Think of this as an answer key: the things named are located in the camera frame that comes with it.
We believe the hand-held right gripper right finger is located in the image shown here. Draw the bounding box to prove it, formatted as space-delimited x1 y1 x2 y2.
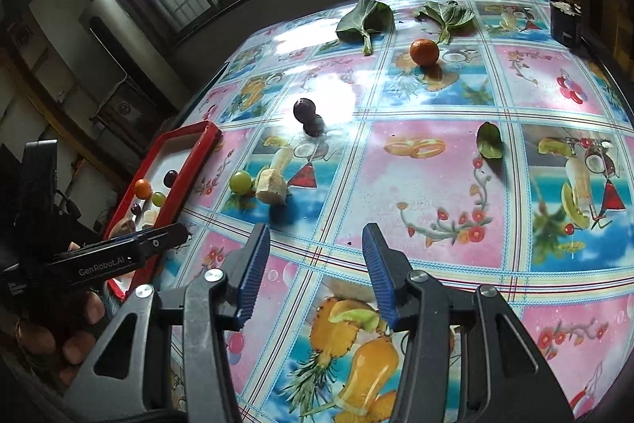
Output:
361 222 576 423

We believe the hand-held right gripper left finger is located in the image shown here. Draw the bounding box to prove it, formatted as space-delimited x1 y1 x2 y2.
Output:
62 223 271 423

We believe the small green leaf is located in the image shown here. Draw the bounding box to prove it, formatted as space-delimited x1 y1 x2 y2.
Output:
476 122 505 159

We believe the fruit print tablecloth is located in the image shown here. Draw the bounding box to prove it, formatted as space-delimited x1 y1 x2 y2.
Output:
106 0 634 423

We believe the large green leaf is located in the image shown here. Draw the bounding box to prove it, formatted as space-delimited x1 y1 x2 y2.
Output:
412 1 477 46
336 0 395 56

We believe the dark square container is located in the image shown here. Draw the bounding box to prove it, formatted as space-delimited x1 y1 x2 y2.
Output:
549 0 584 47

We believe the red rimmed white tray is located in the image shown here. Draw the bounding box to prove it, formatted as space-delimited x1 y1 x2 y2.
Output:
102 121 223 302

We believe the person's left hand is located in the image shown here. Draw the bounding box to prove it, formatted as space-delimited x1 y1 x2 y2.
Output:
12 287 109 387

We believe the long peeled banana piece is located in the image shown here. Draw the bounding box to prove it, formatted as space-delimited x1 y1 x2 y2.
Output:
270 147 294 173

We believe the white standing air conditioner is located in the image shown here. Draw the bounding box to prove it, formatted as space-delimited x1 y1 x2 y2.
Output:
79 0 130 57

